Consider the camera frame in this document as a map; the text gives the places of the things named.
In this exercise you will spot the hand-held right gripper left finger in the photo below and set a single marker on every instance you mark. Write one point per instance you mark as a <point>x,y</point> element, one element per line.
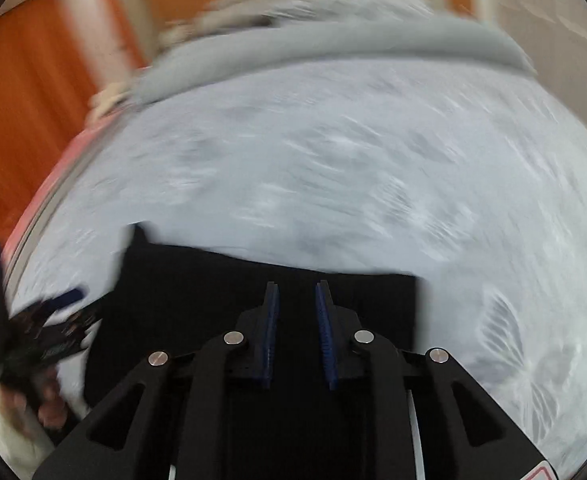
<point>271,335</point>

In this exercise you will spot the person's left forearm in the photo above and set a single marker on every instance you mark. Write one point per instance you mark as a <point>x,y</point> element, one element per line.
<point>13,430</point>

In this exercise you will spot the white wardrobe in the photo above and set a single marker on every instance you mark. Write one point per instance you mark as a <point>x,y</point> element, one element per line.
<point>548,25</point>

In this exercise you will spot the orange curtain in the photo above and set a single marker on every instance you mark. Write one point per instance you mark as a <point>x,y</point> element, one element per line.
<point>23,110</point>

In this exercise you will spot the grey folded blanket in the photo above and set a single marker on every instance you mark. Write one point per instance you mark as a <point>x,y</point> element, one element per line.
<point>323,40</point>

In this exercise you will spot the person's left hand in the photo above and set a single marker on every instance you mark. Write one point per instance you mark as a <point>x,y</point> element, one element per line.
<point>50,402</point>

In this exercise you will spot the black pants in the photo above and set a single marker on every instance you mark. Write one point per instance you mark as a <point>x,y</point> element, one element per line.
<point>183,300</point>

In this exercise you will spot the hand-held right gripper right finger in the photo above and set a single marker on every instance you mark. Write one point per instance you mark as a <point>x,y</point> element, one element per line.
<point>325,335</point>

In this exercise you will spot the cream flower-shaped cushion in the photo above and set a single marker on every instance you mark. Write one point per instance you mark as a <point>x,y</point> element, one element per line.
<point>105,101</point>

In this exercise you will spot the butterfly print duvet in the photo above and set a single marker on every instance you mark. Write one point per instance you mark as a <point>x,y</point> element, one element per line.
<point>348,185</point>

